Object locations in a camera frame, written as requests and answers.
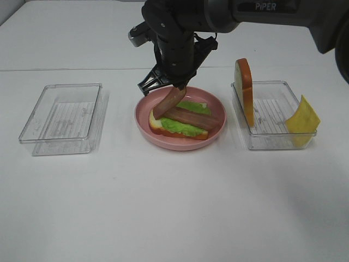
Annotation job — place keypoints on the bacon strip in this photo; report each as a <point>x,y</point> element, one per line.
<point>199,120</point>
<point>174,96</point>

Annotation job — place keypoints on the green lettuce leaf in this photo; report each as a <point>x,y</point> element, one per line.
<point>180,127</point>

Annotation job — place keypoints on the clear plastic tray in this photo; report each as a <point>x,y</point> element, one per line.
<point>66,119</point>
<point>273,104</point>

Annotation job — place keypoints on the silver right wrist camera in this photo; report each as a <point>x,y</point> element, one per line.
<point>139,34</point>

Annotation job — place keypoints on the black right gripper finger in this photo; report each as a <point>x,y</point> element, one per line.
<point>155,79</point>
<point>183,83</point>

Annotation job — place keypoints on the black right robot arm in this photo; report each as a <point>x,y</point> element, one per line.
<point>327,21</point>

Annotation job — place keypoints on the yellow cheese slice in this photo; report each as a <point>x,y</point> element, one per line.
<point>303,123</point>

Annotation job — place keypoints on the bread slice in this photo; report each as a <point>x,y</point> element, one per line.
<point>155,122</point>
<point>243,87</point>

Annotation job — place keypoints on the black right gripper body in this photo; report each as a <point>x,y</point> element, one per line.
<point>181,53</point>

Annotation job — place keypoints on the pink round plate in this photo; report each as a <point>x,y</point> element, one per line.
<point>194,94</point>

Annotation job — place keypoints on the clear right plastic tray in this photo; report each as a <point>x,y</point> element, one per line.
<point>273,104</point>

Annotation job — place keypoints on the clear left plastic tray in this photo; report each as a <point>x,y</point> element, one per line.
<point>66,119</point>

